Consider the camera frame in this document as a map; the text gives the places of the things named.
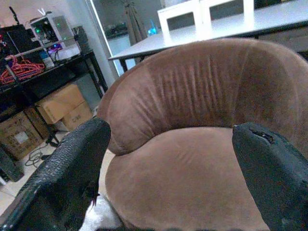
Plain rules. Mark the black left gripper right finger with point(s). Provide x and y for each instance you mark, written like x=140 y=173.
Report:
x=272 y=175

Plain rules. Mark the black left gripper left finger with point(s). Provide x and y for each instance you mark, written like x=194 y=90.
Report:
x=60 y=173

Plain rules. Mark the white fluffy pillow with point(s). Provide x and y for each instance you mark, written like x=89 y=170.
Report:
x=99 y=216

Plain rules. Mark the brown round suede sofa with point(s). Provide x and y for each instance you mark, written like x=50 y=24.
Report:
x=192 y=125

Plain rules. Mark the printed brown cardboard box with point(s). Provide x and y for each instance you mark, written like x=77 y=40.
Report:
x=18 y=134

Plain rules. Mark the small brown cardboard box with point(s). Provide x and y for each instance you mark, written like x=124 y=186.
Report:
x=77 y=116

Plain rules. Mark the large brown cardboard box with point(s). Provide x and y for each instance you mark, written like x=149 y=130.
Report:
x=61 y=103

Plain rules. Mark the black metal shelf rack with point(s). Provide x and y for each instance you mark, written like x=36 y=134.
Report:
x=48 y=79

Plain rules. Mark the red clothes hangers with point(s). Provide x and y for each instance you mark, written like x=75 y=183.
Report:
x=20 y=69

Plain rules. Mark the white computer case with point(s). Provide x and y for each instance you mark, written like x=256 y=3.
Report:
x=51 y=31

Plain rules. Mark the grey long table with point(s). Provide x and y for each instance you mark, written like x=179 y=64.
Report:
x=216 y=31

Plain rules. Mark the brown hanging coat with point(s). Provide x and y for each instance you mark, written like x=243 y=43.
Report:
x=136 y=24

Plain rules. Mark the white cabinet frame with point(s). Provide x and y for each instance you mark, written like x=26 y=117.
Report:
x=204 y=13

